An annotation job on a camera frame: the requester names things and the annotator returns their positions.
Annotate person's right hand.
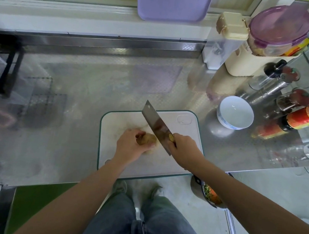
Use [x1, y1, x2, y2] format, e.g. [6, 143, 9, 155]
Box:
[163, 132, 209, 174]

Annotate person's left hand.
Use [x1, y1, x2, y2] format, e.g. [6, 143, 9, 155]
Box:
[111, 125, 157, 171]

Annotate brown potato piece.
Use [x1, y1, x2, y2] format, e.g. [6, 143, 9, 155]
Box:
[134, 130, 159, 150]

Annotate steel cleaver knife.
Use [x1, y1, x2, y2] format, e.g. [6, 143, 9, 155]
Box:
[137, 100, 180, 155]

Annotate white bowl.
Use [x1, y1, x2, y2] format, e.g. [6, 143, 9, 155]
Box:
[215, 94, 257, 133]

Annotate person's right forearm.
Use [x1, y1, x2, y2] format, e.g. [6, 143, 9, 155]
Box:
[185, 157, 309, 234]

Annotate person's left forearm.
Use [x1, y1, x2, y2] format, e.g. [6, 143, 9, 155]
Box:
[14, 147, 131, 234]

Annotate person's white left shoe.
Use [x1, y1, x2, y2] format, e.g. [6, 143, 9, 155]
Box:
[110, 179, 132, 199]

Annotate metal bowl with scraps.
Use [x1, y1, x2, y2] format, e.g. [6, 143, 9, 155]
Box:
[188, 173, 232, 211]

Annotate person's blue jeans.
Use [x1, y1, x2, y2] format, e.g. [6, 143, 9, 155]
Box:
[77, 185, 218, 234]

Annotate white cutting board green rim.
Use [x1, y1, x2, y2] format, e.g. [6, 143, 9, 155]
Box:
[93, 100, 209, 189]

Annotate cream plastic canister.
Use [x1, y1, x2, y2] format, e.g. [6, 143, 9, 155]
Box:
[223, 39, 293, 83]

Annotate green mat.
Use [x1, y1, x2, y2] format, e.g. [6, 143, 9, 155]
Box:
[5, 174, 80, 234]

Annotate clear container cream lid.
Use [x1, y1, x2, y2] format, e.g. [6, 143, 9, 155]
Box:
[200, 9, 252, 74]

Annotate glass bottle black cap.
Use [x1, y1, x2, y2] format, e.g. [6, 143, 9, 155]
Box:
[248, 56, 288, 94]

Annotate steel shaker brown cap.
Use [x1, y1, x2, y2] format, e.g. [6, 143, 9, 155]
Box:
[241, 62, 302, 108]

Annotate glass jar red lid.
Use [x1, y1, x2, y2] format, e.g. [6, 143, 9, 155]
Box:
[275, 86, 309, 115]

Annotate black metal rack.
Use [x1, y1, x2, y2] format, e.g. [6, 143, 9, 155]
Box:
[0, 35, 27, 102]

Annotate purple plastic cutting board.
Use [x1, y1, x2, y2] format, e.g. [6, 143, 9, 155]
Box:
[132, 0, 216, 29]

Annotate purple lid food container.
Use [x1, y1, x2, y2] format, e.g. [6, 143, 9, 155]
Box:
[245, 1, 309, 63]

